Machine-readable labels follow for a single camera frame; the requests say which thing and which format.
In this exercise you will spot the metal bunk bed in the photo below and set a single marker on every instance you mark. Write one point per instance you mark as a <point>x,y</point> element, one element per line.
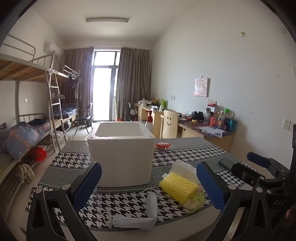
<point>13,71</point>
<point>69,120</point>

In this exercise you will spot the houndstooth tablecloth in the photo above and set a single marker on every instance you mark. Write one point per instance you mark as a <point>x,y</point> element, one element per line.
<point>185,154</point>

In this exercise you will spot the black headphones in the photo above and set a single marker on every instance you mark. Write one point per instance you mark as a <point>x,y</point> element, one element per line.
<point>196,115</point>

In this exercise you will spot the glass balcony door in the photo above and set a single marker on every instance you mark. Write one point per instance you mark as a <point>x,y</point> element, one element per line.
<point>104,88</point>

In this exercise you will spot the ceiling light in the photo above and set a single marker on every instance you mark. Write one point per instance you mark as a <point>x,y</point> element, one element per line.
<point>107,20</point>

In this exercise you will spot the metal bed ladder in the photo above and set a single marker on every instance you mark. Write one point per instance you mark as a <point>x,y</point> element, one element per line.
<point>53,109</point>

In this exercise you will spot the brown curtain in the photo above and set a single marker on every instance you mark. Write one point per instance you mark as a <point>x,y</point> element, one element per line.
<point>78,81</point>
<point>133,81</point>

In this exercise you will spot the purple patterned cloth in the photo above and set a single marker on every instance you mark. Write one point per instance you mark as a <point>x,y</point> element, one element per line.
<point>2,139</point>

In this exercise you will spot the green paper bag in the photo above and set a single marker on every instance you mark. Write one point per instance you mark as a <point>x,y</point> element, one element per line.
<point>163,103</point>

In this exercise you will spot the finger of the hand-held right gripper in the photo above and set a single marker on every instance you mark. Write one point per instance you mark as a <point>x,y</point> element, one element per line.
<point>256,158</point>
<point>242,171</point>

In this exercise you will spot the hanging dark clothes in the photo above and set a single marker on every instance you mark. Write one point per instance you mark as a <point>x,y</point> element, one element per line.
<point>74,80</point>

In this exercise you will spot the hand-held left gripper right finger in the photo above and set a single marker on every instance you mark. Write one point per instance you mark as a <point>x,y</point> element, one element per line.
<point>212,187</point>

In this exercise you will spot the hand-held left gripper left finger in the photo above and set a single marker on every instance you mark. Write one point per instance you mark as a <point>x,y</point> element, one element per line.
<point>87,185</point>

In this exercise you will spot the blue orange quilt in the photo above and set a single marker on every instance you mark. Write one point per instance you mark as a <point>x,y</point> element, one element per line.
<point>20,139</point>

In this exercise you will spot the black smartphone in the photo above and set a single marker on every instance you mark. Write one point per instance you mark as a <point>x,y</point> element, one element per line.
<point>227,163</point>

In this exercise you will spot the wooden chair with smiley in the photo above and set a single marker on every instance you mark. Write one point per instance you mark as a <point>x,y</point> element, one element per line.
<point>170,124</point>

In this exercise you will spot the row of toiletry bottles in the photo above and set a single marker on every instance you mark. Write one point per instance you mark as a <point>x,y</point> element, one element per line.
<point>222,120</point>

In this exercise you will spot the floral green plastic bag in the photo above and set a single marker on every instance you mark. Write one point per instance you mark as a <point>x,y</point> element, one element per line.
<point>196,202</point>

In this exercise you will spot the person's right hand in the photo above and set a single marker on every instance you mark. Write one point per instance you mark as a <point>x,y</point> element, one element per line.
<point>291,213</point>

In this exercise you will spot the white foam box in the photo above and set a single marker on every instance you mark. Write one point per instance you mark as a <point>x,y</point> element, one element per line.
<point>120,157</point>

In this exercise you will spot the white double wall socket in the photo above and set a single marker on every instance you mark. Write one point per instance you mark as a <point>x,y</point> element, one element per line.
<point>212,101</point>

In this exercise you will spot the red snack packet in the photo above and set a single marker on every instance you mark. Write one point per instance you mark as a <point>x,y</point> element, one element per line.
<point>163,146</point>

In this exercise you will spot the red plastic bag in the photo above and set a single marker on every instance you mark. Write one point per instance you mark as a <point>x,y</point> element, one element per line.
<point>39,153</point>

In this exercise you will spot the cartoon wall picture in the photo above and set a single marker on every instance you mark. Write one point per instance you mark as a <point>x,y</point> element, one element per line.
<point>202,87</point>

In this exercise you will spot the beige cloth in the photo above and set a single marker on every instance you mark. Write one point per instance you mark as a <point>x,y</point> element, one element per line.
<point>24,172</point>

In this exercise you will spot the blue plaid bedding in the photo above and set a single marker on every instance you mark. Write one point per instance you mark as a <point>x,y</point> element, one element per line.
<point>69,110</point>

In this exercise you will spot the black folding chair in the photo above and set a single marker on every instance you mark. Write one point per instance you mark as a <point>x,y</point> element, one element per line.
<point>84,119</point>

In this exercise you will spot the black trolley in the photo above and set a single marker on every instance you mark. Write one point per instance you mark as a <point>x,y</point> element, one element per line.
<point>130,113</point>

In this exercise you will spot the white spray bottle red pump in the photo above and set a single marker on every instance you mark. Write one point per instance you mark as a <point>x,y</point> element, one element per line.
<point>149,125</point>

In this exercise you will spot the printed papers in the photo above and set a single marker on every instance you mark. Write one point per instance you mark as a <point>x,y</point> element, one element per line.
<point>211,131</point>

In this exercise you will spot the white air conditioner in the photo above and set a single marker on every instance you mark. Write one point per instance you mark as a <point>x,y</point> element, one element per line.
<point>52,48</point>

